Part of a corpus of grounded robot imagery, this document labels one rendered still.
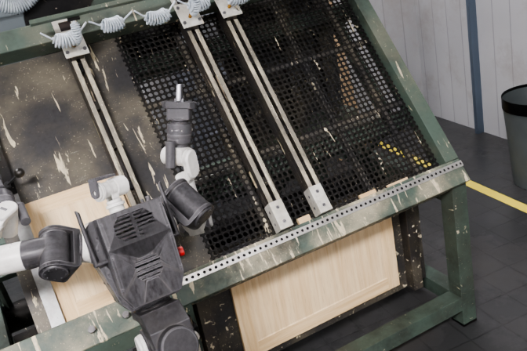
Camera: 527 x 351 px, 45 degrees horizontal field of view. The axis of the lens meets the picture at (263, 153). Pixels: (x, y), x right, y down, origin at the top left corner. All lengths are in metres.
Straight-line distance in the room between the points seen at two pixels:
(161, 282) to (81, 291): 0.64
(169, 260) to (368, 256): 1.50
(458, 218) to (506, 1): 2.63
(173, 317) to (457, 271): 1.78
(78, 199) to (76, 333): 0.52
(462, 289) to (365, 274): 0.50
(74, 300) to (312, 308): 1.19
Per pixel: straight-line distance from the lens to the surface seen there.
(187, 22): 2.94
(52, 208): 2.63
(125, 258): 1.92
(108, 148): 2.66
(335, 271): 3.16
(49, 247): 2.03
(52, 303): 2.52
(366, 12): 3.36
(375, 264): 3.30
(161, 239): 1.94
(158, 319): 2.00
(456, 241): 3.29
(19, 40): 2.85
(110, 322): 2.50
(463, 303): 3.48
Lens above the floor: 2.14
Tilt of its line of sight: 20 degrees down
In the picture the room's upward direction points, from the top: 11 degrees counter-clockwise
